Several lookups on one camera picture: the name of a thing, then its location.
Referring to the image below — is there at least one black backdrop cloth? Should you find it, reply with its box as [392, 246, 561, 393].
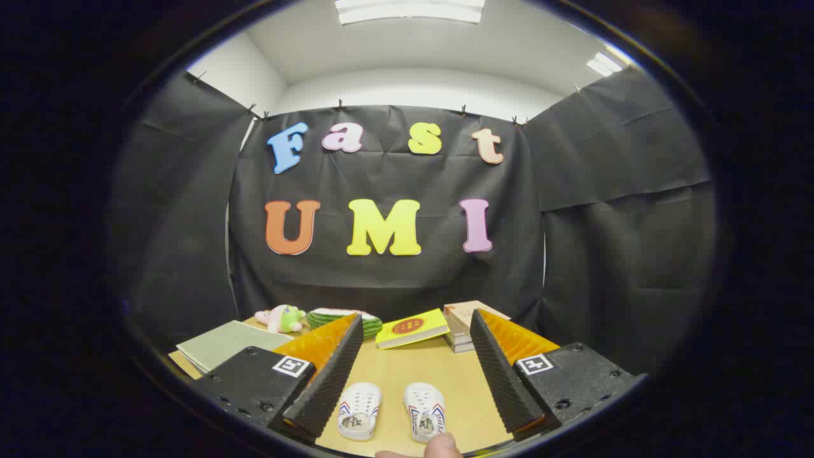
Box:
[111, 67, 716, 376]

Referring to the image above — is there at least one long ceiling light panel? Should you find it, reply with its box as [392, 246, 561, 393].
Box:
[335, 0, 485, 26]

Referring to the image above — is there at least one small ceiling light panel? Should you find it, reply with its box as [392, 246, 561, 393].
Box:
[586, 51, 624, 78]

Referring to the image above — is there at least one pink and green plush toy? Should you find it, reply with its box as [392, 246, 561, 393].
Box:
[254, 304, 307, 334]

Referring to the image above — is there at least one yellow book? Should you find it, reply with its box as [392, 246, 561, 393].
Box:
[375, 309, 451, 350]

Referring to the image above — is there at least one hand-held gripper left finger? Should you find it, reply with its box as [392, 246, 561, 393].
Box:
[190, 312, 364, 445]

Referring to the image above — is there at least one white striped canvas shoe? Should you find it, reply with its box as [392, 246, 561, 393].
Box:
[403, 382, 447, 443]
[337, 382, 382, 441]

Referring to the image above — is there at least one pale green storage box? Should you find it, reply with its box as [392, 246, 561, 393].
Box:
[176, 320, 294, 375]

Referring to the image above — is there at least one watermelon slice plush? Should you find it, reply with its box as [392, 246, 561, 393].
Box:
[305, 308, 383, 340]

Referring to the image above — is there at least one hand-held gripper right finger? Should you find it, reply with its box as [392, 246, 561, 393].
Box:
[469, 309, 648, 443]

